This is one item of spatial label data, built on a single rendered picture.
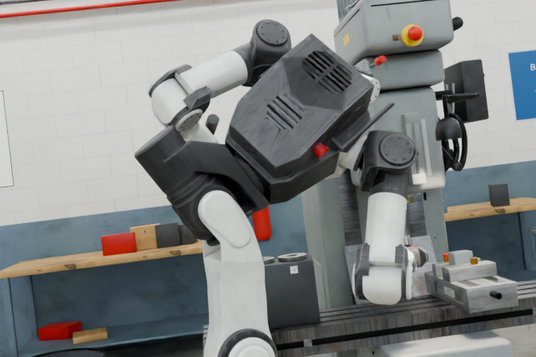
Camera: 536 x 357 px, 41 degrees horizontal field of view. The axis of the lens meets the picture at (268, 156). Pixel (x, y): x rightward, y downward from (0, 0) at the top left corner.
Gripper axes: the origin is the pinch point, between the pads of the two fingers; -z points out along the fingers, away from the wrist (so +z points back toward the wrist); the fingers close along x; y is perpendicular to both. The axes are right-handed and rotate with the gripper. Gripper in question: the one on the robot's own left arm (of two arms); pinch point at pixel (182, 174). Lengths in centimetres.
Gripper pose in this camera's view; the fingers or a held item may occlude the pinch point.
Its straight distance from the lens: 217.5
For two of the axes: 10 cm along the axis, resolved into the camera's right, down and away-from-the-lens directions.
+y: -6.1, -7.4, 2.7
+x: 7.4, -4.3, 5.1
